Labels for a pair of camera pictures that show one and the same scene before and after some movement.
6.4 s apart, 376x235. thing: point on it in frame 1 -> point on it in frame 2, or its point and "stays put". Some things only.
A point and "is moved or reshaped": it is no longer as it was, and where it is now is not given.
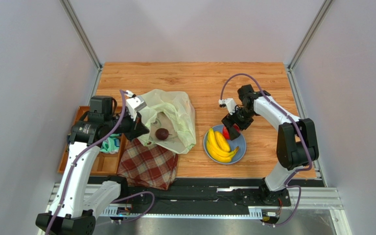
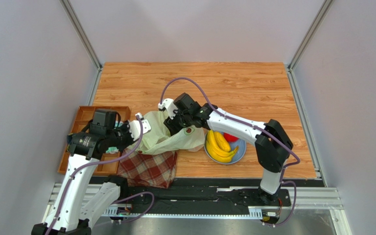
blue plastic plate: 240,141 stays put
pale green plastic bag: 170,117 is moved or reshaped
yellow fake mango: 222,141 stays put
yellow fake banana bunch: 218,147 stays put
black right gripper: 231,121 -> 174,122
